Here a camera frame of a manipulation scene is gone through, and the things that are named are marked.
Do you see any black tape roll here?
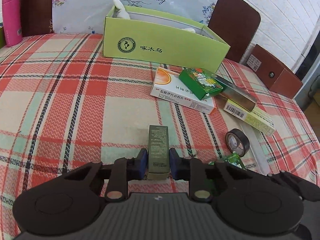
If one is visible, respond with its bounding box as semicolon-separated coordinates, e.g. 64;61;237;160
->
225;128;250;158

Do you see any tan wooden-look box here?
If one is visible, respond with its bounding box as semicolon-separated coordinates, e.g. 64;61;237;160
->
214;75;257;112

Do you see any plaid bed sheet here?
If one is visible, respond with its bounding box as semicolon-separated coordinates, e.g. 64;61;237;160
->
1;34;319;239

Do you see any large green cardboard box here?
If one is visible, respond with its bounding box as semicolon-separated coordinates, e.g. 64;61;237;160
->
103;6;230;72

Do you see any pink thermos bottle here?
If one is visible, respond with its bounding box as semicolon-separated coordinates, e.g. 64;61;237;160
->
2;0;22;47

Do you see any yellow-green medicine box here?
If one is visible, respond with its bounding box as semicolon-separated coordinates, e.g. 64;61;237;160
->
223;99;276;136

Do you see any green box with items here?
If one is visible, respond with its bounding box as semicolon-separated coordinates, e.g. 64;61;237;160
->
0;27;6;49

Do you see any dark brown headboard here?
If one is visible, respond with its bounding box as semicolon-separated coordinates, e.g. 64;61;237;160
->
20;0;261;62

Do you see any dark green slim box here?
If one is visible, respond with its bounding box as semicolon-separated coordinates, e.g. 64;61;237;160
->
147;125;170;180

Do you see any small green sachet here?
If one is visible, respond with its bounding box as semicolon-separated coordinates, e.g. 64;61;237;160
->
208;152;246;170

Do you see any brown open cardboard box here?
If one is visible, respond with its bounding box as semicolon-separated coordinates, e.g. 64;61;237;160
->
246;44;303;99

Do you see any white orange medicine box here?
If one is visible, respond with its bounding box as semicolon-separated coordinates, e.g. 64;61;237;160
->
150;67;216;114

